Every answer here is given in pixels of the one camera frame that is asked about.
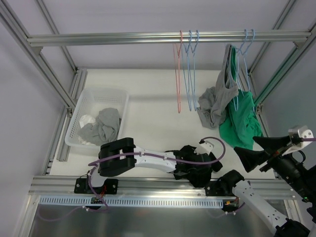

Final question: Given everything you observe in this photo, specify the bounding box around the black tank top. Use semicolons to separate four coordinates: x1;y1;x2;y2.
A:
167;145;223;188

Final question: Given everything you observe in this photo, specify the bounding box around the blue hanger of green top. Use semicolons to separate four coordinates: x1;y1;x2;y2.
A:
228;29;254;114

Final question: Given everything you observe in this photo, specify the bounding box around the dark grey tank top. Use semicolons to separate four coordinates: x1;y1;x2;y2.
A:
197;44;238;129

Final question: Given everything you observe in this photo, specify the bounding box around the pink wire hanger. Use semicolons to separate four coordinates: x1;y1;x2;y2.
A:
173;31;183;113

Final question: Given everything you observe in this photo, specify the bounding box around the blue hanger of black top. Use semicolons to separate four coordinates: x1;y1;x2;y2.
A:
189;30;199;111

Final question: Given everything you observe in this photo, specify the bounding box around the blue hanger of grey top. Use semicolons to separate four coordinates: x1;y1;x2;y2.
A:
181;30;192;112

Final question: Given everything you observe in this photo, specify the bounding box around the white tank top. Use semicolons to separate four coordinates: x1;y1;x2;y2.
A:
78;115;96;146

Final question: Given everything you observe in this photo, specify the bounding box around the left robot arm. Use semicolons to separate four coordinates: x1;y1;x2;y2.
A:
85;138;216;193

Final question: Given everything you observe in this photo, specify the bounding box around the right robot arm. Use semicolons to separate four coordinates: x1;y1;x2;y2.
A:
204;129;316;237

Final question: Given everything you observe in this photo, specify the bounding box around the green tank top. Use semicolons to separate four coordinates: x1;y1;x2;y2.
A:
216;44;262;150

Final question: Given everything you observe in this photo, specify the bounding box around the empty blue hanger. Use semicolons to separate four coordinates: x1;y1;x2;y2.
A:
243;29;256;92

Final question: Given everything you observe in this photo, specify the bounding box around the white plastic basket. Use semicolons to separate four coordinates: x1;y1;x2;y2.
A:
65;87;129;150

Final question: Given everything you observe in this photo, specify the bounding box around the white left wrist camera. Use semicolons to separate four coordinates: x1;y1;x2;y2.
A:
194;140;214;155

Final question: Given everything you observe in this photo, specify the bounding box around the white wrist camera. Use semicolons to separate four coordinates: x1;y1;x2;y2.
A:
282;125;316;156
194;140;214;155

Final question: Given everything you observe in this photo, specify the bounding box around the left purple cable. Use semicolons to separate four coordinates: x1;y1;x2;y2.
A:
87;136;227;213

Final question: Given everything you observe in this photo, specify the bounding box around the aluminium frame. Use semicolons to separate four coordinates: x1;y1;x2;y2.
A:
0;0;316;237

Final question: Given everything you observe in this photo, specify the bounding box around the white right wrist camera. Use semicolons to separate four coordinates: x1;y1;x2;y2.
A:
282;125;316;156

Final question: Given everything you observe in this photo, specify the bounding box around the aluminium hanging rail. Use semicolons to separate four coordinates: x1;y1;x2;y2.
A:
27;30;312;47

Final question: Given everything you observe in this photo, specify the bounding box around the white slotted cable duct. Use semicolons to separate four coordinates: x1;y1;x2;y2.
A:
39;196;224;209

